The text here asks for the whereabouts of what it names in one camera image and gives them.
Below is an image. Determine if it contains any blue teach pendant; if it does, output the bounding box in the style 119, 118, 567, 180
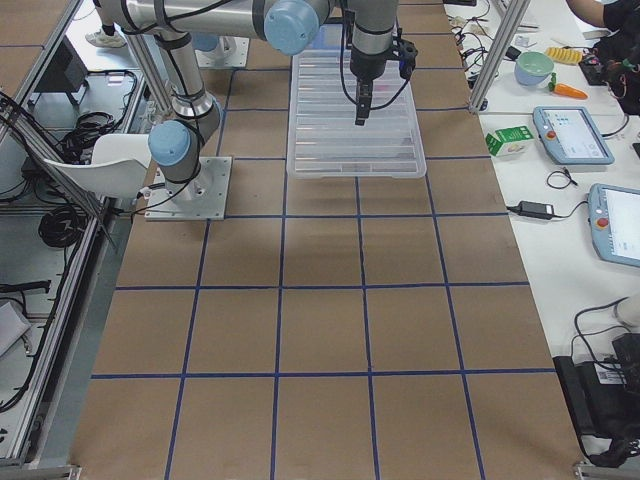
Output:
532, 106, 615, 165
587, 183, 639, 267

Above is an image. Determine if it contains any clear plastic box lid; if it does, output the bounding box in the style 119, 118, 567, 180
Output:
285, 48, 428, 180

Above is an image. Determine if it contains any toy corn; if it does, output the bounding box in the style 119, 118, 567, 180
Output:
545, 47, 583, 65

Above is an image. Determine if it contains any white plastic chair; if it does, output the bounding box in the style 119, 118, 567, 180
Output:
44, 134, 151, 199

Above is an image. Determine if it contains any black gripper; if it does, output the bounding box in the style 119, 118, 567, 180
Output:
350, 22, 418, 126

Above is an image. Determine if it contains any green blue bowl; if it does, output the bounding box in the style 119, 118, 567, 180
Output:
514, 51, 554, 86

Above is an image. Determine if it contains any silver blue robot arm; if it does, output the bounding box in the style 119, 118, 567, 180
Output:
100, 1, 426, 195

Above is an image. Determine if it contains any toy carrot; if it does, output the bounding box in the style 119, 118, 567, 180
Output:
547, 72, 589, 100

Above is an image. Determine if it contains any black power adapter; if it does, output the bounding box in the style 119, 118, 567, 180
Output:
507, 200, 555, 220

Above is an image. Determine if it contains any clear plastic storage box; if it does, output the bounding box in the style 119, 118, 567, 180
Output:
285, 47, 428, 180

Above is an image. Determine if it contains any aluminium frame post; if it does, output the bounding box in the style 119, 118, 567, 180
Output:
469, 0, 530, 114

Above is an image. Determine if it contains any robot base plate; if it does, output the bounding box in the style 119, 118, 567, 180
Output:
143, 157, 233, 221

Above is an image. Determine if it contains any green milk carton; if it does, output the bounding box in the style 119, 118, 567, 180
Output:
485, 125, 534, 157

